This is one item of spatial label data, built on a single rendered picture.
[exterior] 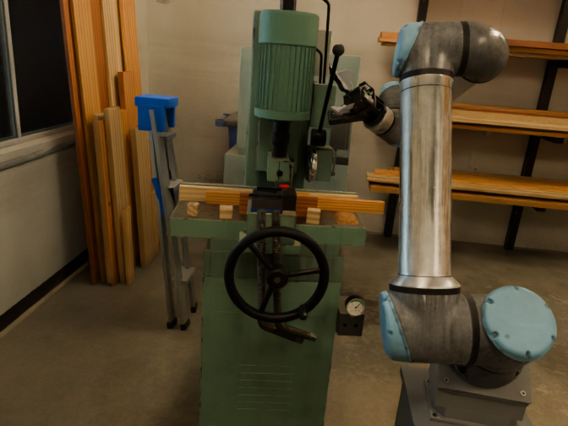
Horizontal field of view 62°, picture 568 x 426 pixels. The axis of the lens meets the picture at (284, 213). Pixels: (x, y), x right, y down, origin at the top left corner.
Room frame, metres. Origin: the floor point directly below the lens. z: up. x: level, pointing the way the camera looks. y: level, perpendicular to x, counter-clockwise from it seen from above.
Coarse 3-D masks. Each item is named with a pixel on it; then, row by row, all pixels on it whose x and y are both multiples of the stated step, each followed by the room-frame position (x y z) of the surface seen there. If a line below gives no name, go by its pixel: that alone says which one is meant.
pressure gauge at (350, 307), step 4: (352, 296) 1.33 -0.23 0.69; (356, 296) 1.32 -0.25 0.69; (348, 300) 1.31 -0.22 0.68; (352, 300) 1.30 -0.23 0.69; (356, 300) 1.31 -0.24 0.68; (360, 300) 1.31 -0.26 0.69; (348, 304) 1.31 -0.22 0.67; (352, 304) 1.31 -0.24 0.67; (356, 304) 1.31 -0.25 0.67; (360, 304) 1.31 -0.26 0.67; (364, 304) 1.31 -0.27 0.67; (348, 308) 1.31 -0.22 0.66; (352, 308) 1.31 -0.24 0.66; (360, 308) 1.31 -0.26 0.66; (364, 308) 1.31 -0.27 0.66; (348, 312) 1.31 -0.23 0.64; (352, 312) 1.31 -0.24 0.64; (356, 312) 1.31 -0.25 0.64; (360, 312) 1.31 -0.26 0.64; (352, 316) 1.33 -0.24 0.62; (356, 316) 1.31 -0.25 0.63
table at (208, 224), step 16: (176, 208) 1.42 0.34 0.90; (208, 208) 1.44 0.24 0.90; (176, 224) 1.33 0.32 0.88; (192, 224) 1.33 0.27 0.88; (208, 224) 1.34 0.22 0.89; (224, 224) 1.34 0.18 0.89; (240, 224) 1.34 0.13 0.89; (304, 224) 1.36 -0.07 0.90; (320, 224) 1.37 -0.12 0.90; (336, 224) 1.39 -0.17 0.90; (320, 240) 1.36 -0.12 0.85; (336, 240) 1.36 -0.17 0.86; (352, 240) 1.37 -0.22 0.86
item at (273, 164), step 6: (270, 156) 1.51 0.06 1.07; (288, 156) 1.54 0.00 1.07; (270, 162) 1.46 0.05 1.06; (276, 162) 1.47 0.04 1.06; (282, 162) 1.47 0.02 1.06; (288, 162) 1.47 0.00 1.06; (270, 168) 1.46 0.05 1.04; (276, 168) 1.47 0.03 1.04; (282, 168) 1.47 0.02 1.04; (288, 168) 1.47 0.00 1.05; (270, 174) 1.46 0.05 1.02; (282, 174) 1.47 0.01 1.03; (288, 174) 1.47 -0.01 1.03; (270, 180) 1.46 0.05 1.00; (276, 180) 1.47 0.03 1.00; (282, 180) 1.47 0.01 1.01; (288, 180) 1.47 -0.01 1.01
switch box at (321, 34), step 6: (318, 30) 1.79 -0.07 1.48; (324, 30) 1.80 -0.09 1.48; (330, 30) 1.80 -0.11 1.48; (318, 36) 1.79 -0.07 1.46; (324, 36) 1.80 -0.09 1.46; (330, 36) 1.80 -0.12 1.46; (318, 42) 1.79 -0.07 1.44; (324, 42) 1.80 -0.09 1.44; (330, 42) 1.80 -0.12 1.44; (318, 48) 1.79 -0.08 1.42; (324, 48) 1.80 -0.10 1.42; (318, 54) 1.79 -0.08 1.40; (324, 54) 1.80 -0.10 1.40; (318, 60) 1.79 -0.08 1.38; (318, 66) 1.79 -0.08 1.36; (318, 72) 1.79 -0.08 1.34
